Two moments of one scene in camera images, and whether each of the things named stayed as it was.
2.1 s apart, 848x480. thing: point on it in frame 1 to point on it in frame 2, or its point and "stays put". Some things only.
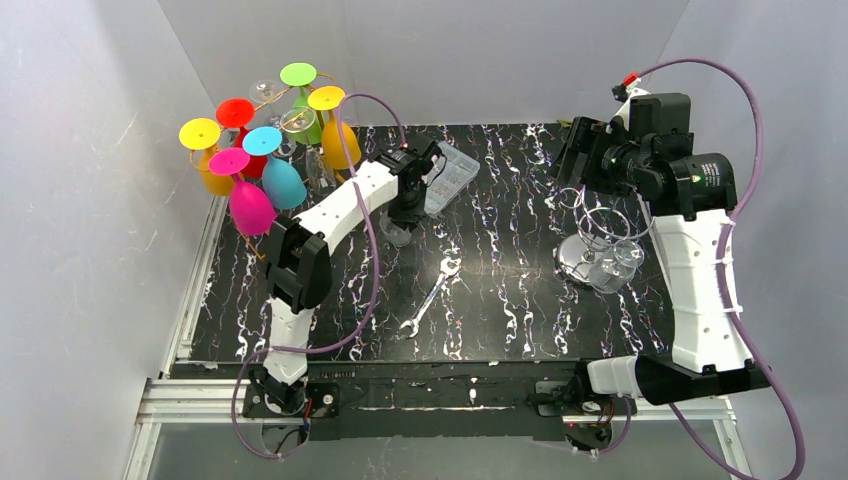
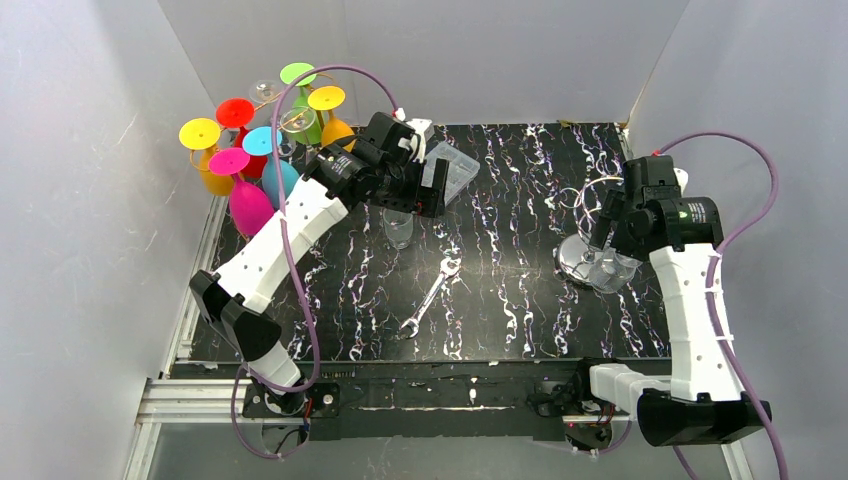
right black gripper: [577, 153] to [619, 216]
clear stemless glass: [616, 267] stays put
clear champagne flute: [320, 174] stays put
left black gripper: [404, 207] to [411, 200]
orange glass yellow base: [327, 98] stays put
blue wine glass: [282, 182] stays put
